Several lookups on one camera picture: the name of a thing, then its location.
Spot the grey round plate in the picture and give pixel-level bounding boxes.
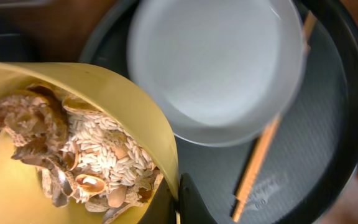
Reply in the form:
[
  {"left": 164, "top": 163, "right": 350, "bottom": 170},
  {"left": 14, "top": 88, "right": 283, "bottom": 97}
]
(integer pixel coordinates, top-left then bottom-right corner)
[{"left": 127, "top": 0, "right": 305, "bottom": 147}]

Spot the wooden chopstick left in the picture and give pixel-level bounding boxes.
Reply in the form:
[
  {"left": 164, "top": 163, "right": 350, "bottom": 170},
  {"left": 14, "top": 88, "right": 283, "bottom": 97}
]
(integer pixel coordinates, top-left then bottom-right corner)
[{"left": 232, "top": 10, "right": 317, "bottom": 223}]

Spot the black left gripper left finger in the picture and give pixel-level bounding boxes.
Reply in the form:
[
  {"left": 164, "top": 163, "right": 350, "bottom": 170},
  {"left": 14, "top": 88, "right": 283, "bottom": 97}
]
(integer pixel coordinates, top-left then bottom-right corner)
[{"left": 138, "top": 179, "right": 177, "bottom": 224}]

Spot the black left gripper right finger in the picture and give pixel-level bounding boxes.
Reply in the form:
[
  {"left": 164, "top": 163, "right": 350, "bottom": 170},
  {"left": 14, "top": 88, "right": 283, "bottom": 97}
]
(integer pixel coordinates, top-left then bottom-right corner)
[{"left": 178, "top": 173, "right": 217, "bottom": 224}]

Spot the black rectangular tray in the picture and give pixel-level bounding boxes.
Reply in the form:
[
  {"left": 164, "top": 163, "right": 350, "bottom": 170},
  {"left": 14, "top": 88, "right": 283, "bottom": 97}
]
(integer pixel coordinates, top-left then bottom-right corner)
[{"left": 0, "top": 18, "right": 40, "bottom": 62}]

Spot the food scraps and rice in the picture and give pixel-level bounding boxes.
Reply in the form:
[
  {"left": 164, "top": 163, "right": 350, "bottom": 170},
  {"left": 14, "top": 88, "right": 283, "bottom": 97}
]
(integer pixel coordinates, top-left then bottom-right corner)
[{"left": 0, "top": 82, "right": 163, "bottom": 223}]

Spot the yellow bowl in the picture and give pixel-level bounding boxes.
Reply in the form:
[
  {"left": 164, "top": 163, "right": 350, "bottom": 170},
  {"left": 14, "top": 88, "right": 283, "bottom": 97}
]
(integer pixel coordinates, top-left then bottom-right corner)
[{"left": 0, "top": 63, "right": 179, "bottom": 223}]

